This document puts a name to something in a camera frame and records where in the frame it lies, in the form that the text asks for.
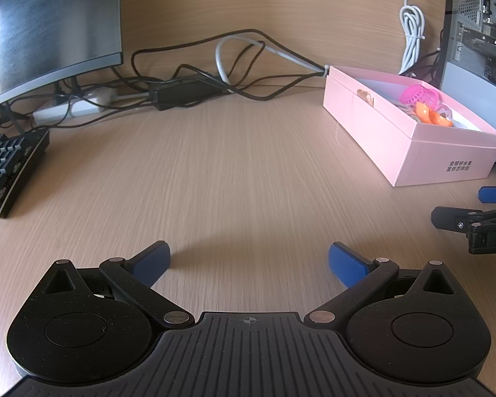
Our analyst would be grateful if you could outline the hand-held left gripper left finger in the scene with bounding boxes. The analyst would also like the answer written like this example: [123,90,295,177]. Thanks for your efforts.
[41,240,196,331]

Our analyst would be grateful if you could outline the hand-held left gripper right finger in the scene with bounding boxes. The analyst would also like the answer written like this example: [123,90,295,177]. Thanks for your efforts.
[304,241,459,329]

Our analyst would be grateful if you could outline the pink cardboard box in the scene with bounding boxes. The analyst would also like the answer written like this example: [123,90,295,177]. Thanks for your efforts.
[323,65,496,188]

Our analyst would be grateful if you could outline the pink toy strainer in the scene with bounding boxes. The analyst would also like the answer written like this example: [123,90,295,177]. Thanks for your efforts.
[399,84,444,108]

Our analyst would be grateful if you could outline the wooden desktop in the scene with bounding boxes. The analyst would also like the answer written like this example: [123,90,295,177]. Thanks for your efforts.
[0,74,496,381]

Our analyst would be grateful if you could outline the pink and orange toy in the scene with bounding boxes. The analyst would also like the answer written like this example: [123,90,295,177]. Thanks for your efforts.
[413,103,454,127]

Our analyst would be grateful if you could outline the computer case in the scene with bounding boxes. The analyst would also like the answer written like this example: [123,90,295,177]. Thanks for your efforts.
[438,0,496,183]

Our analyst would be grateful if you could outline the white power strip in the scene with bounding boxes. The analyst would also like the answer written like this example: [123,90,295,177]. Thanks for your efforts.
[32,89,113,127]

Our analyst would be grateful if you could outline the black power adapter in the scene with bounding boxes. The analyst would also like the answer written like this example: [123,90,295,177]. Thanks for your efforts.
[148,78,225,111]

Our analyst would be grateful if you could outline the black keyboard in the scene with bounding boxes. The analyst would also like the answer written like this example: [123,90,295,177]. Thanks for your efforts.
[0,127,51,219]

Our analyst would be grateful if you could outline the computer monitor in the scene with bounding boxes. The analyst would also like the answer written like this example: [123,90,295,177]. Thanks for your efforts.
[0,0,124,133]

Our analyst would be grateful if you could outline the black cable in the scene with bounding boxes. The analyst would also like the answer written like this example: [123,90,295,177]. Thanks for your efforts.
[131,28,327,102]
[0,64,240,135]

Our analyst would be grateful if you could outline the white plug cable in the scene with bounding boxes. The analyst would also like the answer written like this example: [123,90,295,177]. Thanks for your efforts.
[398,0,426,76]

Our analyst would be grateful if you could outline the thick grey cable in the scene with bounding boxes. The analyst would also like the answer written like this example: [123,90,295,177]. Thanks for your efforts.
[215,35,328,88]

